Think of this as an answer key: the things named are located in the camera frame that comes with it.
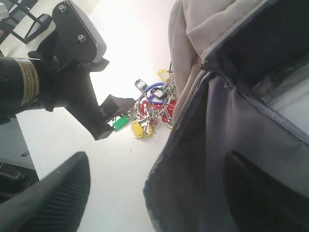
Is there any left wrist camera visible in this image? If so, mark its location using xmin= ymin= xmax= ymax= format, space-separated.
xmin=52 ymin=0 xmax=107 ymax=63

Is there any beige fabric duffel bag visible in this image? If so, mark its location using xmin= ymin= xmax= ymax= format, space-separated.
xmin=143 ymin=0 xmax=309 ymax=232

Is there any black chair in background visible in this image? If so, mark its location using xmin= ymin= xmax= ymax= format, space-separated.
xmin=0 ymin=0 xmax=52 ymax=44

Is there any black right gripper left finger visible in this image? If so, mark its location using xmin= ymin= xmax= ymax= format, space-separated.
xmin=0 ymin=152 xmax=91 ymax=232

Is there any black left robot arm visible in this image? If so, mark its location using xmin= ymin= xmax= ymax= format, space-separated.
xmin=0 ymin=31 xmax=135 ymax=140

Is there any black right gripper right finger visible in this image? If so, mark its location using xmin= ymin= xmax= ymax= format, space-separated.
xmin=224 ymin=151 xmax=309 ymax=232

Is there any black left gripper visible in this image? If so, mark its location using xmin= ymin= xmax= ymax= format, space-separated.
xmin=28 ymin=31 xmax=136 ymax=141

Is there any colourful key tag bunch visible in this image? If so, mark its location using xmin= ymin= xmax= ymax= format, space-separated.
xmin=112 ymin=65 xmax=178 ymax=139

